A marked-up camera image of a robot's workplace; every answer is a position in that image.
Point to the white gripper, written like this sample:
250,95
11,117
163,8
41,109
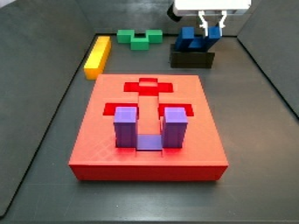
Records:
210,7

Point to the yellow long bar block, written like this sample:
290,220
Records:
97,58

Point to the red puzzle base board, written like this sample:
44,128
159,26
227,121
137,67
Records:
97,160

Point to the purple U-shaped block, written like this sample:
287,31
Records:
143,131

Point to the black angled fixture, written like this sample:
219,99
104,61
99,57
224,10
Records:
191,59

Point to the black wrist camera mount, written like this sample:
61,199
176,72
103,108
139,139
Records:
171,14

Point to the blue U-shaped block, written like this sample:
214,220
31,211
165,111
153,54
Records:
191,43

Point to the green zigzag block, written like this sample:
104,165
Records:
139,43

